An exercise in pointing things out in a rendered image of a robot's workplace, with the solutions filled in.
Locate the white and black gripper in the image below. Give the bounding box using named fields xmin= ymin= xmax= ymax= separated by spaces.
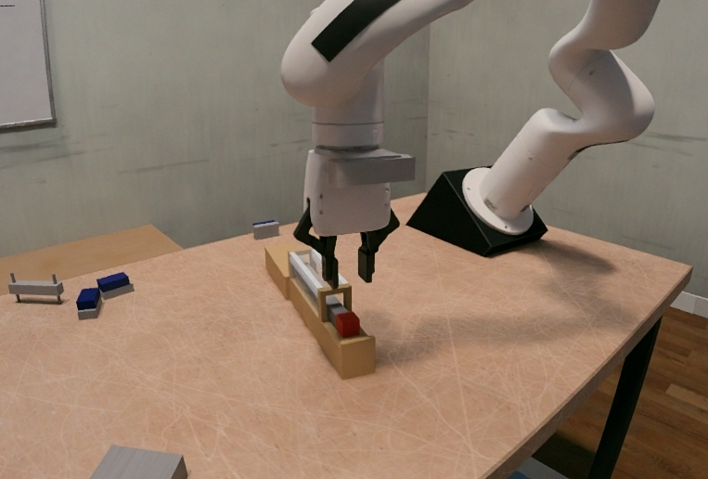
xmin=293 ymin=145 xmax=400 ymax=290

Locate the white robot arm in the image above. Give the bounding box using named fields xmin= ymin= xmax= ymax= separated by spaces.
xmin=281 ymin=0 xmax=660 ymax=235

